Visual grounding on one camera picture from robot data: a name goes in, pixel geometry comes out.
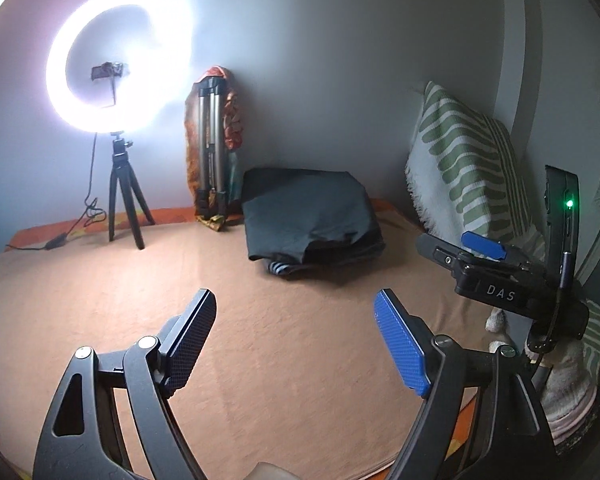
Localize person's right hand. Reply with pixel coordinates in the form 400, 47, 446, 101
485, 308, 600, 457

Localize folded silver tripod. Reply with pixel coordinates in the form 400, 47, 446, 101
194, 76, 231, 221

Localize black pants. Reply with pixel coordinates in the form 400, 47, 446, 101
241, 166, 386, 266

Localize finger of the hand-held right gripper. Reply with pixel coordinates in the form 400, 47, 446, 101
460, 231, 509, 262
415, 233, 463, 275

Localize green white striped cushion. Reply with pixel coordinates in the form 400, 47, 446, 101
405, 80, 600, 381

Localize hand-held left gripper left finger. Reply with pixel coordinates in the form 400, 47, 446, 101
32, 288, 217, 480

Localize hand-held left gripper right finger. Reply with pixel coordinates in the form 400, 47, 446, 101
373, 288, 561, 480

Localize small black tripod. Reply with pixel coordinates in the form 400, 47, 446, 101
107, 131, 156, 250

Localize orange patterned cloth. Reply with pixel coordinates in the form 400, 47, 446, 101
182, 65, 246, 233

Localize striped folded cloth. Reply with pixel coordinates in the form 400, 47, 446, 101
265, 257, 311, 277

